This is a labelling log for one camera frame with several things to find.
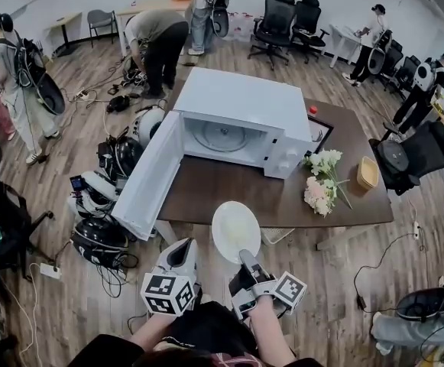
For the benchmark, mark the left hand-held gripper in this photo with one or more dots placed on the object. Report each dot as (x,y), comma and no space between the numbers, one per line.
(166,294)

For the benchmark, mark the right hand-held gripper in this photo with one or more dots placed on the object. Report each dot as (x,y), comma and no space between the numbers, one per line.
(260,287)

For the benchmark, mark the white round plate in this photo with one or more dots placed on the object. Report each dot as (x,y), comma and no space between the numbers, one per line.
(221,224)

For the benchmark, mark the white microwave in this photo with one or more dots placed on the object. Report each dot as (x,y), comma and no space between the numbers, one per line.
(244,98)

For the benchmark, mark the person's right forearm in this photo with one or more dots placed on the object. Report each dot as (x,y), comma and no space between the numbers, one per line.
(271,327)

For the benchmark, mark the person's left forearm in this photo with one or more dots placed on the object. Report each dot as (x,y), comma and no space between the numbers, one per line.
(154,329)

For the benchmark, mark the person's black shirt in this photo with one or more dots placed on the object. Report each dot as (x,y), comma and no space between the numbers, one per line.
(206,323)

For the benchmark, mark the black round backpack pod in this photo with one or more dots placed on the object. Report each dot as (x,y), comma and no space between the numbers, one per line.
(99,239)
(124,153)

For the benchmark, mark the pink flower bouquet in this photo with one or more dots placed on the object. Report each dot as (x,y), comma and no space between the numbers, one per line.
(317,197)

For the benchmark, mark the white backpack pod with screen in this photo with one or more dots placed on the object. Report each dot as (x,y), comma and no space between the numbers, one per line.
(99,189)

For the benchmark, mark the white flower bouquet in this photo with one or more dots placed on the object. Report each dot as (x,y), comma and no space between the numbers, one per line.
(323,161)

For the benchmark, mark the white power strip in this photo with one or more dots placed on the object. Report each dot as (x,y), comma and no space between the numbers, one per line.
(416,229)
(81,94)
(49,270)

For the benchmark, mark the white round backpack pod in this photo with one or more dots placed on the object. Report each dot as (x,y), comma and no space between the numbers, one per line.
(147,122)

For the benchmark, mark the yellow basket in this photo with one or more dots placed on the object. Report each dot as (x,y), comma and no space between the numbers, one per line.
(367,172)

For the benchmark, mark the black bag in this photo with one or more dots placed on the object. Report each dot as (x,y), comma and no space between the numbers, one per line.
(117,103)

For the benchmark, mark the red capped bottle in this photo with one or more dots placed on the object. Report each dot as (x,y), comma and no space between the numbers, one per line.
(313,110)

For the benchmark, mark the black swivel chair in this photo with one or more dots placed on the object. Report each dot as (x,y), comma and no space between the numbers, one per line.
(4,205)

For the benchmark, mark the pile of black white equipment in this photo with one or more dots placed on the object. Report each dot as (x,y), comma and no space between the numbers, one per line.
(133,75)

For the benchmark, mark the black office chair with device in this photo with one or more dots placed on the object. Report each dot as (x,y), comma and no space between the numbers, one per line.
(428,151)

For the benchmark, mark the pack of water bottles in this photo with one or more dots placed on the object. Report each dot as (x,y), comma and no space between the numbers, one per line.
(241,27)

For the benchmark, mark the white table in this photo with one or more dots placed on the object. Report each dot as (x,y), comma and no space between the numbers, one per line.
(342,36)

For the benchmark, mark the grey chair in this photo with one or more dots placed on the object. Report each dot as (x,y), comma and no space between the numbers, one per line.
(100,19)

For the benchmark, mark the wooden top desk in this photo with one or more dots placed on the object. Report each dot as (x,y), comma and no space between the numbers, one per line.
(149,4)

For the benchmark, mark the small round table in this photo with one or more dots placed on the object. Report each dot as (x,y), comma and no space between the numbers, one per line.
(67,18)

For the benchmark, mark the black picture frame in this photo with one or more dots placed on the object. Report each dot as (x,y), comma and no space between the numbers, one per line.
(330,128)

